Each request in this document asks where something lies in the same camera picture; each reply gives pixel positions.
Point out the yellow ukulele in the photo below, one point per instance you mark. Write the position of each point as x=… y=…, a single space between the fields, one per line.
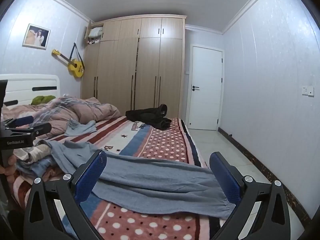
x=75 y=66

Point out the grey-blue knit pants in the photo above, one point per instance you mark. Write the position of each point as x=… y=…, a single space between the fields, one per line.
x=161 y=186

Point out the patterned pink bed blanket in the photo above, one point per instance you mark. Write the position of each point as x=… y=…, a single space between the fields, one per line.
x=123 y=137

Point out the pink crumpled duvet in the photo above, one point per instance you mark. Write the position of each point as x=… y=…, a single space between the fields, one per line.
x=59 y=111

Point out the white room door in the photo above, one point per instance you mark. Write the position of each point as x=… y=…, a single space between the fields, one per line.
x=206 y=71

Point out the beige wooden wardrobe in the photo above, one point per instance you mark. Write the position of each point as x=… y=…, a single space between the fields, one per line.
x=138 y=63

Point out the folded bedding in wardrobe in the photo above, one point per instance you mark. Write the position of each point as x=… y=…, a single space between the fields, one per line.
x=95 y=35

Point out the framed wall photo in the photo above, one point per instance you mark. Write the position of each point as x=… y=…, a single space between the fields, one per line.
x=36 y=37

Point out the small grey-blue garment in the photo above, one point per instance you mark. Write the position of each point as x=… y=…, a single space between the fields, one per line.
x=74 y=128

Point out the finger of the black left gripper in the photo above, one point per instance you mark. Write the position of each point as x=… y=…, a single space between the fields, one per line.
x=21 y=120
x=15 y=132

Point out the white bed headboard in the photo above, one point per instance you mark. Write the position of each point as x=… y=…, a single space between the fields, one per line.
x=22 y=88

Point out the person's left hand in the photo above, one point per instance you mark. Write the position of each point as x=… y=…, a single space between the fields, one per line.
x=10 y=170

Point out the dark baseboard strip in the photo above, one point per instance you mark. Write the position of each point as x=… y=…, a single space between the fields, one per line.
x=293 y=202

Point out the green cloth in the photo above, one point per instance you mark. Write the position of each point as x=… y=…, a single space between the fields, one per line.
x=38 y=100

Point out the white wall socket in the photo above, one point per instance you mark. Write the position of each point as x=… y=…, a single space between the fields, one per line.
x=308 y=91

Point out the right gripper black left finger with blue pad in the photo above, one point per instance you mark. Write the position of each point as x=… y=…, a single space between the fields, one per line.
x=42 y=220

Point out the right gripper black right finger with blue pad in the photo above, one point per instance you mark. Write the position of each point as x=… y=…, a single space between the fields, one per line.
x=272 y=220

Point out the black clothing pile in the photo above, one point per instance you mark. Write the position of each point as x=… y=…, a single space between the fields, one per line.
x=154 y=117

